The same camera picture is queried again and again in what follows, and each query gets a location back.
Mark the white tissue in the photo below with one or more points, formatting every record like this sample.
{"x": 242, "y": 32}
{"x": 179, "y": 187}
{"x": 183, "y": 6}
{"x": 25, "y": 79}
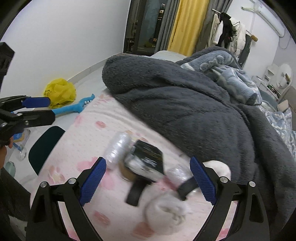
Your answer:
{"x": 166, "y": 212}

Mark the dark cloth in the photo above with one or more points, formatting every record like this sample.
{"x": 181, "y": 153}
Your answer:
{"x": 13, "y": 194}

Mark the metal clothes rail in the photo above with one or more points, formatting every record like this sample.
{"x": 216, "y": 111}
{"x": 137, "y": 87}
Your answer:
{"x": 218, "y": 10}

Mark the light blue printed blanket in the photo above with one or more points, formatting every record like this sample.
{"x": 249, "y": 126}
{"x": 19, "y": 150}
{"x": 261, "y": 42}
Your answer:
{"x": 233, "y": 78}

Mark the glass balcony door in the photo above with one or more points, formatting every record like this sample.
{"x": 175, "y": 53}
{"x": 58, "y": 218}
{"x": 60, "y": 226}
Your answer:
{"x": 143, "y": 25}

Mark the wine glass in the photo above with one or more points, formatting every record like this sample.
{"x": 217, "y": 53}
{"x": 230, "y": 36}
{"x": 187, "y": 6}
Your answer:
{"x": 23, "y": 146}

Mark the light green container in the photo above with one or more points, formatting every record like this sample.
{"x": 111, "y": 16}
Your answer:
{"x": 9, "y": 168}

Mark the clear plastic wrapper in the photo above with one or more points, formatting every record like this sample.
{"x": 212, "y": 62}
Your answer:
{"x": 177, "y": 173}

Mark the beige hanging garment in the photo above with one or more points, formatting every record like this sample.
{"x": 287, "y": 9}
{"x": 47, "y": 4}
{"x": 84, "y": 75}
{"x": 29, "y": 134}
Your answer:
{"x": 214, "y": 30}

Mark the grey curtain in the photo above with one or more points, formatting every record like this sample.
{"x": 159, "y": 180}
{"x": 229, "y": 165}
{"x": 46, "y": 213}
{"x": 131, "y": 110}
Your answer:
{"x": 167, "y": 25}
{"x": 208, "y": 14}

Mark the white puffy coat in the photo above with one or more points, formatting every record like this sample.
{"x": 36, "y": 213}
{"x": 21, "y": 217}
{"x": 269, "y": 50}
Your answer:
{"x": 238, "y": 37}

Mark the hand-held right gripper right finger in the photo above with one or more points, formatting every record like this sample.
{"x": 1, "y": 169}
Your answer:
{"x": 203, "y": 183}

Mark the brown tape roll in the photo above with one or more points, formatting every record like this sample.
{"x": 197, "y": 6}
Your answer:
{"x": 126, "y": 174}

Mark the white shelf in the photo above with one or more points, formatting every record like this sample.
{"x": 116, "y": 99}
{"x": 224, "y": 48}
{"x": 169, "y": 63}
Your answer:
{"x": 270, "y": 71}

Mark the dark grey hanging garment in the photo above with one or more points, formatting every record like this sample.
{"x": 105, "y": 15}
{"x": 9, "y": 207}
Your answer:
{"x": 246, "y": 51}

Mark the patterned bed linen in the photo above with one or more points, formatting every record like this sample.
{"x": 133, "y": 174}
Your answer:
{"x": 281, "y": 122}

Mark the blue toy grabber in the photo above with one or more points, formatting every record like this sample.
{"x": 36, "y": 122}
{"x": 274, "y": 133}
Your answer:
{"x": 71, "y": 107}

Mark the white air conditioner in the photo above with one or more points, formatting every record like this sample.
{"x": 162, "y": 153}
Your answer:
{"x": 268, "y": 16}

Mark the round white mirror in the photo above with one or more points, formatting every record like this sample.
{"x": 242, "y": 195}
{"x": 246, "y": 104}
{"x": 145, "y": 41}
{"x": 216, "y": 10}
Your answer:
{"x": 283, "y": 75}

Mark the pink printed bedsheet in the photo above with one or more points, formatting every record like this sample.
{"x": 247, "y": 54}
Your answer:
{"x": 81, "y": 139}

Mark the yellow curtain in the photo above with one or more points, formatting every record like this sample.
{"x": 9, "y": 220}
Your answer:
{"x": 187, "y": 25}

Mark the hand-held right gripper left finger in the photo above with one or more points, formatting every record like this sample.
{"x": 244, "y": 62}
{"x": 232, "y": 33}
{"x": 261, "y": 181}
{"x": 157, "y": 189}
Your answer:
{"x": 92, "y": 183}

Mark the person's left hand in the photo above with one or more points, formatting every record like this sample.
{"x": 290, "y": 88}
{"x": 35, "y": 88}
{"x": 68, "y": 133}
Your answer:
{"x": 3, "y": 156}

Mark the black box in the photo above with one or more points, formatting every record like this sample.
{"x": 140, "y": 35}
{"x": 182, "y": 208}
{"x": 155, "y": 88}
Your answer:
{"x": 146, "y": 160}

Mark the yellow plastic bag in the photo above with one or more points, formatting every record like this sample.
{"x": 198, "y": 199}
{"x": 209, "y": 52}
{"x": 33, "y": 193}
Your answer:
{"x": 60, "y": 92}

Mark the black hanging garment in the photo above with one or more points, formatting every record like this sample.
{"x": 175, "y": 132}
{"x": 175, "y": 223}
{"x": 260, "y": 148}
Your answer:
{"x": 225, "y": 27}

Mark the dark grey fleece blanket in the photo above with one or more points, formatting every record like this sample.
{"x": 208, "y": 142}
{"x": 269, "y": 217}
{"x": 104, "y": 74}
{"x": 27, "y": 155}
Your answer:
{"x": 185, "y": 109}

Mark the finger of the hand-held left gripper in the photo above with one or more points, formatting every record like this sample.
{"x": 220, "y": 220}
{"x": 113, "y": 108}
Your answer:
{"x": 39, "y": 118}
{"x": 38, "y": 102}

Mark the dark trash bin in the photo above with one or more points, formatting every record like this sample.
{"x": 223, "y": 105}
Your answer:
{"x": 44, "y": 148}

